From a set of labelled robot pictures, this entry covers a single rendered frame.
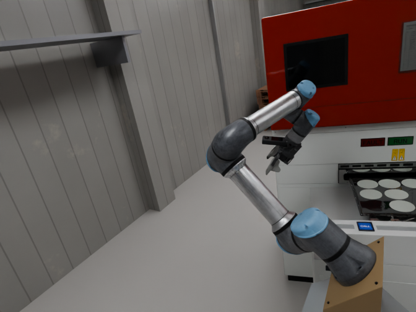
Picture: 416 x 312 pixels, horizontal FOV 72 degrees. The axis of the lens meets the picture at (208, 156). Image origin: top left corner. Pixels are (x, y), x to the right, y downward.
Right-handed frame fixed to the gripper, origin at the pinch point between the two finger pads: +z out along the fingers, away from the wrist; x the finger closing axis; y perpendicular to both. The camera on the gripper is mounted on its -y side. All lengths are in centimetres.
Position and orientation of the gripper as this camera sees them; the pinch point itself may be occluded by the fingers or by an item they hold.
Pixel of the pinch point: (265, 166)
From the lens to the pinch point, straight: 146.8
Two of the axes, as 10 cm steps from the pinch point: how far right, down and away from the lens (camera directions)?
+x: 2.1, -5.1, 8.3
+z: -4.5, 7.0, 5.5
